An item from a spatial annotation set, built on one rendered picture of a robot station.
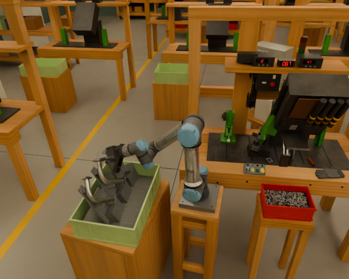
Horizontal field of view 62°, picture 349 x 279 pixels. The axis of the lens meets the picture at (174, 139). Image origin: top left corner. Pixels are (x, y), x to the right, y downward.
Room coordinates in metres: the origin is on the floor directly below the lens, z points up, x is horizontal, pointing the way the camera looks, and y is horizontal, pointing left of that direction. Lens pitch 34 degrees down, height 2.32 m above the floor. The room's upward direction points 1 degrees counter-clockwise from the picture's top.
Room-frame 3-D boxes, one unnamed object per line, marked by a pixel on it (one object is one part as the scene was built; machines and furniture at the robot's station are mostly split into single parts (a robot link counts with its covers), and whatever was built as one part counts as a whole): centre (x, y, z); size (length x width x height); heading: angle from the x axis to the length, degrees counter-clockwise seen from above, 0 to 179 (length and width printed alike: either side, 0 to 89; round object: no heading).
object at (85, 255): (1.48, 0.40, 0.39); 0.68 x 0.52 x 0.79; 161
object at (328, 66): (2.21, -0.86, 1.52); 0.90 x 0.25 x 0.04; 81
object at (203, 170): (1.47, -0.15, 1.05); 0.13 x 0.12 x 0.14; 161
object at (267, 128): (1.90, -0.74, 1.17); 0.13 x 0.12 x 0.20; 81
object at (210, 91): (2.32, -0.88, 1.23); 1.30 x 0.05 x 0.09; 81
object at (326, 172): (1.63, -1.12, 0.91); 0.20 x 0.11 x 0.03; 89
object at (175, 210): (1.48, -0.16, 0.83); 0.32 x 0.32 x 0.04; 75
